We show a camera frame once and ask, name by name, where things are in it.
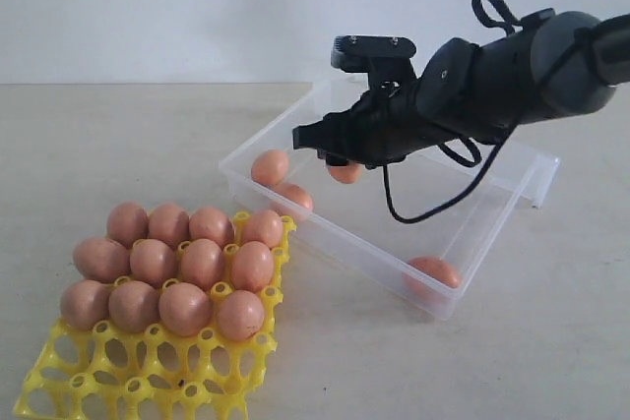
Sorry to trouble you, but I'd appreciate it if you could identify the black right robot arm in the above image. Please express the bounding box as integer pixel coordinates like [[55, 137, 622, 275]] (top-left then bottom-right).
[[292, 10, 629, 168]]

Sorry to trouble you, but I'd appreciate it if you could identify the brown egg corner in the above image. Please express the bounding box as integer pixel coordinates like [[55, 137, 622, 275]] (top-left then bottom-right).
[[403, 256, 463, 300]]

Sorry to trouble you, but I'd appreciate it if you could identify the brown egg top back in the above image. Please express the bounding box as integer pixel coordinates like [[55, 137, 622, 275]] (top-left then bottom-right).
[[217, 290, 265, 341]]

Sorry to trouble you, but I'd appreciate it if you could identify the brown egg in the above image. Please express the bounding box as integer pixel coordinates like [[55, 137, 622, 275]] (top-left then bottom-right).
[[250, 149, 289, 187], [106, 202, 149, 248], [72, 237, 130, 283], [180, 238, 224, 291], [148, 202, 189, 250], [59, 279, 111, 330], [217, 290, 265, 341], [189, 206, 234, 247], [158, 282, 213, 337], [271, 182, 313, 222], [230, 241, 275, 292], [108, 280, 159, 333], [327, 162, 363, 184], [130, 239, 178, 288]]

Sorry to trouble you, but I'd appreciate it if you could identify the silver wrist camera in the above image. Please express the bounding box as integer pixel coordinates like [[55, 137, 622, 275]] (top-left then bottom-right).
[[331, 35, 416, 81]]

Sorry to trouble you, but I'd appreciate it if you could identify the yellow plastic egg tray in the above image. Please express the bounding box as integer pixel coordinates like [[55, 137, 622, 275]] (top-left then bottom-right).
[[14, 215, 296, 419]]

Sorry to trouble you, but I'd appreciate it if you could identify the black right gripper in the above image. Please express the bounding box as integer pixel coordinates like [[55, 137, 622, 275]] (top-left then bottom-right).
[[291, 81, 433, 167]]

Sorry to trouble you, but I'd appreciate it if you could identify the brown egg speckled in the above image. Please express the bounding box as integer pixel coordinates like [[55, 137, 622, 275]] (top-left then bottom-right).
[[241, 210, 284, 248]]

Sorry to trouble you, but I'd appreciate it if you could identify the clear plastic container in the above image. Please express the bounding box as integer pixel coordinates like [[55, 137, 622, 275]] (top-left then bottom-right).
[[220, 75, 560, 321]]

